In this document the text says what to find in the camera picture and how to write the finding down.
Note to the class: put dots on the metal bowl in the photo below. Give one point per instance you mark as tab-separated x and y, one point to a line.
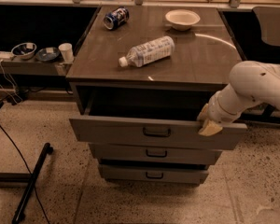
24	51

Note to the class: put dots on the white power strip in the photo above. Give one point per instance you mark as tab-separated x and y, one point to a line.
5	55

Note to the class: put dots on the grey side shelf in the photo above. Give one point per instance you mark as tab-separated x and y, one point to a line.
34	68

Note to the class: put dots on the white paper cup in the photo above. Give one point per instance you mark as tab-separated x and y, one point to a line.
67	52

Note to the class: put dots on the clear plastic water bottle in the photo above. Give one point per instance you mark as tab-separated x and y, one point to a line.
148	52

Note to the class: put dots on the white paper bowl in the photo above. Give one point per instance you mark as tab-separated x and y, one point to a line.
182	19

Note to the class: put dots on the grey bottom drawer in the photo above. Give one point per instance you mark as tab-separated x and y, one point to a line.
169	175

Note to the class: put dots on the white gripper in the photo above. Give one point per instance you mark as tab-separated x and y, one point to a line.
215	112

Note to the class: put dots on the grey drawer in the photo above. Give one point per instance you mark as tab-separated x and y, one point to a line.
169	175
154	154
149	118

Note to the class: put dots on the grey middle drawer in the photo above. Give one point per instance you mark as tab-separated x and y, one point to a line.
154	154

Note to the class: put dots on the grey drawer cabinet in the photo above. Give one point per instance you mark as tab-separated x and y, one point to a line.
202	60

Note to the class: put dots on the blue soda can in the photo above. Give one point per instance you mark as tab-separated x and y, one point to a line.
116	18

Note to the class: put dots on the dark blue bowl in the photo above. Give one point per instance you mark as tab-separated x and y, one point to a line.
48	54

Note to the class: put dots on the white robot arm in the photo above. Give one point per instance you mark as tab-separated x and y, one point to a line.
250	84

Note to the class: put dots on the grey top drawer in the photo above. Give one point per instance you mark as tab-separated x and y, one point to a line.
149	118

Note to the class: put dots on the black stand leg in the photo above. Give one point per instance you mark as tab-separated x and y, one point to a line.
19	214

